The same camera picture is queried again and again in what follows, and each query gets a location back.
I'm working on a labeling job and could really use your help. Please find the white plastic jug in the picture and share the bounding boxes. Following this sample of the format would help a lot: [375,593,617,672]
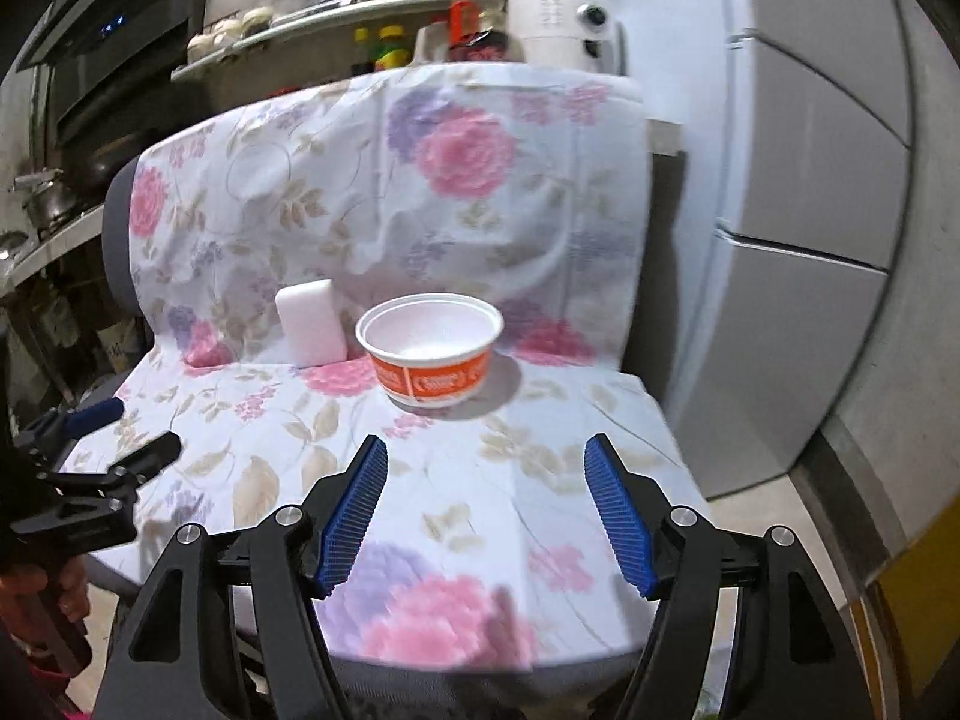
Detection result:
[412,22,452,65]

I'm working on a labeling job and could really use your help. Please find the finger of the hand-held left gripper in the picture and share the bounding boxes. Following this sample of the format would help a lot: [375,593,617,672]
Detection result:
[47,431,184,501]
[34,397,125,452]

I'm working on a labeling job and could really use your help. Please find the floral printed cloth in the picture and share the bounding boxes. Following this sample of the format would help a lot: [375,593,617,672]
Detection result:
[56,60,713,674]

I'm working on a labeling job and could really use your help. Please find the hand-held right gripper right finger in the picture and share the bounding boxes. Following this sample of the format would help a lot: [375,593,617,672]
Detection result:
[583,432,863,720]

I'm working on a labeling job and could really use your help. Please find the grey office chair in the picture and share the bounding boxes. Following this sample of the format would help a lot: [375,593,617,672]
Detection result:
[90,157,721,720]

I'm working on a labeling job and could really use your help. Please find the dark wok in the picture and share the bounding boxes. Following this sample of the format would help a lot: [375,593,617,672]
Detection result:
[64,139,145,194]

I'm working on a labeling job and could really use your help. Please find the white kitchen appliance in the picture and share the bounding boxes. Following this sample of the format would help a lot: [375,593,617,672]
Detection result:
[506,0,628,77]

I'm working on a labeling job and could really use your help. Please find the pile of garlic bulbs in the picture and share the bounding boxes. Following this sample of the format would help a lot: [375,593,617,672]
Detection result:
[186,6,275,62]

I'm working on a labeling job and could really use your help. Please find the person's left hand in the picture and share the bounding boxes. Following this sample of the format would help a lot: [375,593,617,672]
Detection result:
[0,559,91,625]

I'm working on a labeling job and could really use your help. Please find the metal pot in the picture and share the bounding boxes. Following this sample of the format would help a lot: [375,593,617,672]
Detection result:
[13,169,77,235]

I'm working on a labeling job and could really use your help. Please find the silver refrigerator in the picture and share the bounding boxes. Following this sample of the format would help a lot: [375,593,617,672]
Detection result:
[645,0,925,501]

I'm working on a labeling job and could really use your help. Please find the white foam block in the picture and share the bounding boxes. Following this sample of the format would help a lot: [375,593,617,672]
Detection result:
[274,277,349,371]

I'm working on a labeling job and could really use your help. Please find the metal wall shelf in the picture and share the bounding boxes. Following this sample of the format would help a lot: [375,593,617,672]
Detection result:
[171,0,511,83]

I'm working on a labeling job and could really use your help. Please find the dark red label bottle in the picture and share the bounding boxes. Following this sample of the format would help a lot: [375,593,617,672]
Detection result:
[450,0,512,65]

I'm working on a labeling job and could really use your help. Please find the black range hood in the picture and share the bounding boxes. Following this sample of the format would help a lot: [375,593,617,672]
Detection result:
[15,0,220,160]

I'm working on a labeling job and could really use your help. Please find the orange white paper bowl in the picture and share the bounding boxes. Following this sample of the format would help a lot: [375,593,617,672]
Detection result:
[355,292,505,410]

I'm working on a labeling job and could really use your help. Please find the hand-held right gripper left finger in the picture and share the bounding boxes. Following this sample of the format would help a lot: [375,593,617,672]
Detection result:
[90,433,389,720]

